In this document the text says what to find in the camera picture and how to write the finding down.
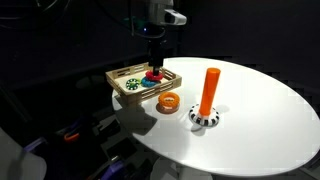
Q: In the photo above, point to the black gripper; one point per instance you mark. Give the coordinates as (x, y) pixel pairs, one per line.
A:
(155, 46)

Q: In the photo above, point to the slatted wooden tray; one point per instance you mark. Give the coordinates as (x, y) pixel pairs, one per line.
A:
(138, 95)

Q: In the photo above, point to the orange peg with striped base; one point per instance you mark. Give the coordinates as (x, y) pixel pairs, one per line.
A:
(209, 96)

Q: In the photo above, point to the white rounded object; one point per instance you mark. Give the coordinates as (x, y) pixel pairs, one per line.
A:
(20, 160)

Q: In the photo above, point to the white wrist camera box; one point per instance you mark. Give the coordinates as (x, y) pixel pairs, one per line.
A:
(176, 17)

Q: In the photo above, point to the white table pedestal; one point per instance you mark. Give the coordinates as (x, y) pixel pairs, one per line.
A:
(180, 170)

